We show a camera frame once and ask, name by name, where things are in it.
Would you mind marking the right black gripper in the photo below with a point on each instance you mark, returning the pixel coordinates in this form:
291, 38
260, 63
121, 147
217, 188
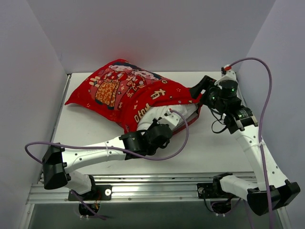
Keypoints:
205, 82

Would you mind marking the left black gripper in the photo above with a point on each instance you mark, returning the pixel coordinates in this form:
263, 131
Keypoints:
156, 122

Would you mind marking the white pillow insert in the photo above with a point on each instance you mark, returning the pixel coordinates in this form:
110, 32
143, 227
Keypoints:
188, 111

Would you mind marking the red printed pillowcase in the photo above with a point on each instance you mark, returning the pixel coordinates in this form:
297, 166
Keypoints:
132, 97

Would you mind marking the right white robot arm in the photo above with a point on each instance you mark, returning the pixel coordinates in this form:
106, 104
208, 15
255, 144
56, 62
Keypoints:
273, 190

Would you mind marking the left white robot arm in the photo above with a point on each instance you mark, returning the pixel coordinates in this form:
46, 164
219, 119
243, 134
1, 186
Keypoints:
60, 163

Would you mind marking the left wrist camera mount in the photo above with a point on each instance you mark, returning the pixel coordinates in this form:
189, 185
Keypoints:
171, 118

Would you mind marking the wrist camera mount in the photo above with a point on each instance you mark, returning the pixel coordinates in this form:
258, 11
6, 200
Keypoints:
228, 73
171, 118

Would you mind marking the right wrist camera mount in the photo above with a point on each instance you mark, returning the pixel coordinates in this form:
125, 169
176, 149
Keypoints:
228, 73

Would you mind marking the right side aluminium rail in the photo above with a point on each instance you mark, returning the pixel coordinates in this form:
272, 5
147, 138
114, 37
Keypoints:
243, 90

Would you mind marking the aluminium front rail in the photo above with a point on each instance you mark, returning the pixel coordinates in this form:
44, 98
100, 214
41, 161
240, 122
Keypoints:
137, 188

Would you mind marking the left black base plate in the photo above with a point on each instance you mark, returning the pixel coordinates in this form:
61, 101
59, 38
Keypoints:
99, 192

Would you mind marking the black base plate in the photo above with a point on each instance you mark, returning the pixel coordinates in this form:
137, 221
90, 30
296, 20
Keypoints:
206, 190
99, 192

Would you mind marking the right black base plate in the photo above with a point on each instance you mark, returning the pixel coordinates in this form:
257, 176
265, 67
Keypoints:
206, 190

